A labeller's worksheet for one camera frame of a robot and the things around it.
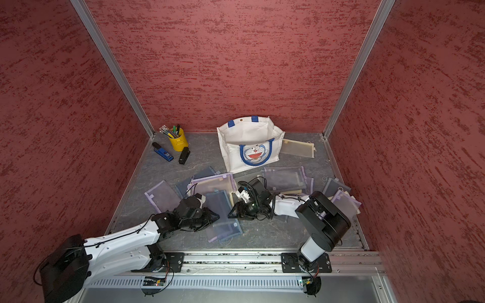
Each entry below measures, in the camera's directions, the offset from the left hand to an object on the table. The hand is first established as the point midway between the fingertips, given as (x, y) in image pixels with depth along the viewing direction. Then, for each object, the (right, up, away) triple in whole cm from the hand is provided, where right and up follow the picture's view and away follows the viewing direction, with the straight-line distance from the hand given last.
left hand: (218, 222), depth 80 cm
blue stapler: (-37, +30, +27) cm, 55 cm away
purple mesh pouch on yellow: (+35, +15, +21) cm, 43 cm away
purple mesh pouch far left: (-31, +7, +14) cm, 35 cm away
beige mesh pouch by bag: (+44, +33, +34) cm, 65 cm away
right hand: (+6, 0, +2) cm, 6 cm away
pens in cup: (-30, +41, +24) cm, 56 cm away
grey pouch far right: (+58, +12, +17) cm, 62 cm away
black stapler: (-24, +28, +27) cm, 46 cm away
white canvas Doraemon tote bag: (+14, +35, +18) cm, 42 cm away
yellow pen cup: (-27, +36, +27) cm, 52 cm away
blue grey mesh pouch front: (+3, -3, +3) cm, 5 cm away
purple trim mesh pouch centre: (0, +15, +16) cm, 22 cm away
